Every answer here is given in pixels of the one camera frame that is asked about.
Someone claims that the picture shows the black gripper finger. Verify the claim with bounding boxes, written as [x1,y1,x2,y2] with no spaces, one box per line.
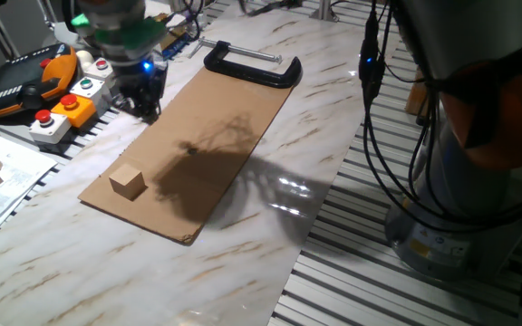
[143,95,163,125]
[123,97,147,120]

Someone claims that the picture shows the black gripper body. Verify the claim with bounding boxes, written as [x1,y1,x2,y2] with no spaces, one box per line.
[116,56,169,103]

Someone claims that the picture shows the small wooden block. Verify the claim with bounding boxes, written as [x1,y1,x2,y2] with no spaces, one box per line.
[108,162,148,202]

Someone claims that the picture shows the white box green button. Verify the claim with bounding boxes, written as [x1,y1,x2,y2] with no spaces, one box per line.
[69,76,115,118]

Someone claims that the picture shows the flat blue box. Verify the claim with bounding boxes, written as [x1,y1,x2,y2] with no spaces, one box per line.
[161,32,194,61]

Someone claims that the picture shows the white box small red button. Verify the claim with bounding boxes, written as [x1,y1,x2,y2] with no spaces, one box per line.
[82,57,120,91]

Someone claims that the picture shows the small cardboard box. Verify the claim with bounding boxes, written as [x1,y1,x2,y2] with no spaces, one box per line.
[155,12,189,52]

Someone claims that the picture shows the brown cardboard sheet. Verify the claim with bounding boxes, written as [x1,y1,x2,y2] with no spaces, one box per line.
[78,66,295,246]

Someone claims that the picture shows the orange box red button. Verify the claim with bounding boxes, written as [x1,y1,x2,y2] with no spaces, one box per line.
[51,93,98,129]

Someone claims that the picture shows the grey box red mushroom button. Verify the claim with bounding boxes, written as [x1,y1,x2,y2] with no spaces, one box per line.
[28,109,73,145]

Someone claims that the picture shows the black C-clamp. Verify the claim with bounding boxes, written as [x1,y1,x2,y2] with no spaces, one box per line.
[187,36,304,90]

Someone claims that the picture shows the black and orange teach pendant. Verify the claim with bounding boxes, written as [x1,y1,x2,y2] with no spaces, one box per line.
[0,43,80,120]

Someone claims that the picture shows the white printed paper sheets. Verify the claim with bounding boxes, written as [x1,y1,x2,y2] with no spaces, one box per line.
[0,135,58,254]

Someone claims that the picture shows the marble pattern table sheet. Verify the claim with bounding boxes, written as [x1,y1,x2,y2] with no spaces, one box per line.
[0,2,393,326]

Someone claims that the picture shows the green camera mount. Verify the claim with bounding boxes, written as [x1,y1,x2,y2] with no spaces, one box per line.
[70,13,169,50]

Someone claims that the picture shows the aluminium frame post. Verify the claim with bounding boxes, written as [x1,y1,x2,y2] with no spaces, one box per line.
[309,0,340,23]

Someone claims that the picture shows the black cable with inline plug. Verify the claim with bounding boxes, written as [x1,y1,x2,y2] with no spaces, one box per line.
[358,0,430,218]

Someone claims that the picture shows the black cable bundle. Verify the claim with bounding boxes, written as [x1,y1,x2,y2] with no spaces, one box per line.
[369,26,522,235]

